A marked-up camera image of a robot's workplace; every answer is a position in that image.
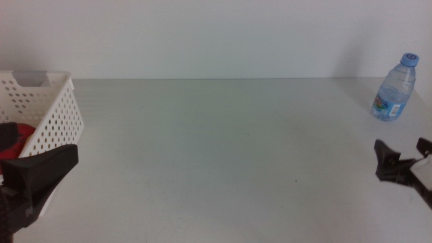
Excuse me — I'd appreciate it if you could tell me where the red drink can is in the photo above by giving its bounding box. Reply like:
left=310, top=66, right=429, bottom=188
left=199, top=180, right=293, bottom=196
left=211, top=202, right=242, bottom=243
left=0, top=123, right=36, bottom=175

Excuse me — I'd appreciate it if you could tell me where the clear water bottle blue cap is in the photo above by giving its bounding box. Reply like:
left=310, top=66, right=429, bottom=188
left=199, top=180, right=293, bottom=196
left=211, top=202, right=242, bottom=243
left=371, top=52, right=421, bottom=122

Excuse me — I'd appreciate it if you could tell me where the white perforated plastic basket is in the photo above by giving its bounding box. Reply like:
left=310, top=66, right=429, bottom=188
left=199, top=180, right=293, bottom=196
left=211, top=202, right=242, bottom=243
left=0, top=70, right=85, bottom=217

